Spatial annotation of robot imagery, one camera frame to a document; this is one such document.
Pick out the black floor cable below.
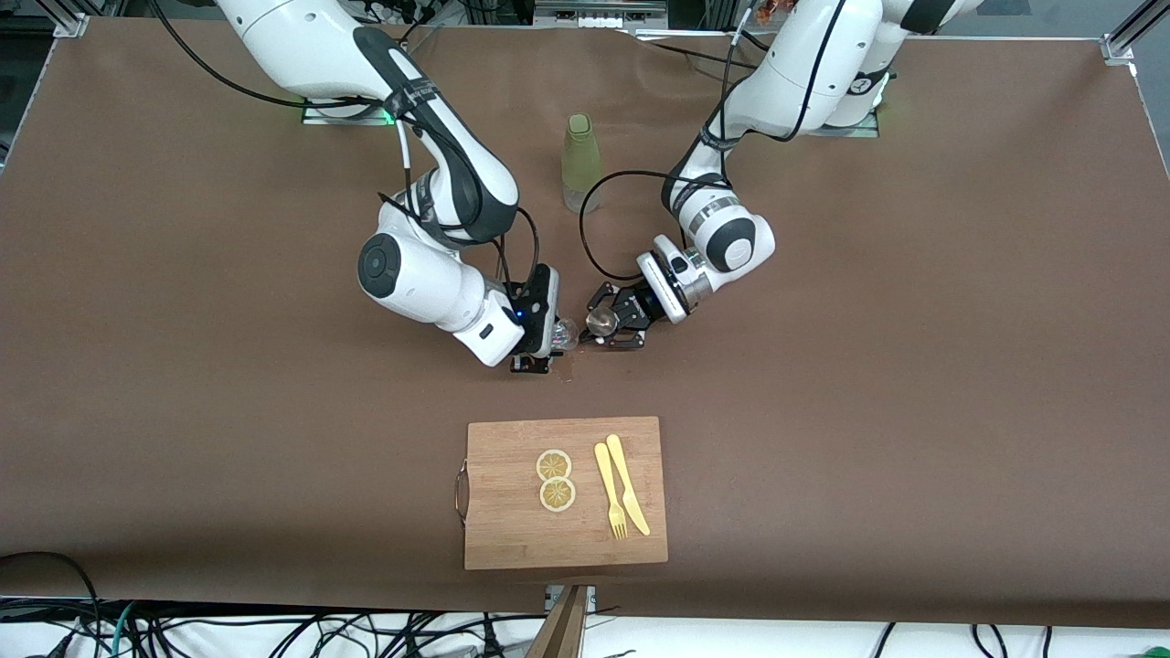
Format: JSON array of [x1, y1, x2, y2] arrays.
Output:
[[0, 551, 103, 658]]

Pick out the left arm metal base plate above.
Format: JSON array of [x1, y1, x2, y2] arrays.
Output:
[[804, 108, 880, 138]]

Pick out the yellow plastic fork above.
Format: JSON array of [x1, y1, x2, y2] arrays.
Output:
[[594, 442, 629, 541]]

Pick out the grey power strip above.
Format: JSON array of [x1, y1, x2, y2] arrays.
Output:
[[535, 0, 668, 28]]

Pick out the brown table cover sheet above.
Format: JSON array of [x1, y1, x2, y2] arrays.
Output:
[[0, 16, 1170, 631]]

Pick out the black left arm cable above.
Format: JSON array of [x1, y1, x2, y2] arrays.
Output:
[[578, 0, 846, 282]]

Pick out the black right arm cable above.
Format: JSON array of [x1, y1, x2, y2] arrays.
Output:
[[146, 0, 542, 293]]

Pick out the yellow plastic knife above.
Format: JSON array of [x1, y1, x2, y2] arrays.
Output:
[[606, 434, 652, 536]]

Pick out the green sleeved glass bottle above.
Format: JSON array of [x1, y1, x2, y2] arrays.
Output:
[[561, 113, 602, 215]]

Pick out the wooden post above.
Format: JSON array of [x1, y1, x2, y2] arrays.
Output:
[[526, 585, 590, 658]]

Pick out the green floor cable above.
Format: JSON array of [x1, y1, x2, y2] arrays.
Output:
[[108, 601, 138, 658]]

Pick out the wooden cutting board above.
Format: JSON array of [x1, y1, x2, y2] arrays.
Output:
[[455, 416, 669, 571]]

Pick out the aluminium frame profile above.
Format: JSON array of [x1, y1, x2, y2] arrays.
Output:
[[1101, 0, 1170, 67], [50, 0, 92, 37]]

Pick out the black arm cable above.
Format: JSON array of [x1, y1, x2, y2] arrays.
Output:
[[146, 0, 542, 293], [578, 0, 846, 282]]

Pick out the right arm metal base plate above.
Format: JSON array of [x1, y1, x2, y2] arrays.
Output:
[[302, 96, 400, 126]]

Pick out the black cable on table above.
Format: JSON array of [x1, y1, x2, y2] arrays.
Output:
[[631, 27, 764, 72]]

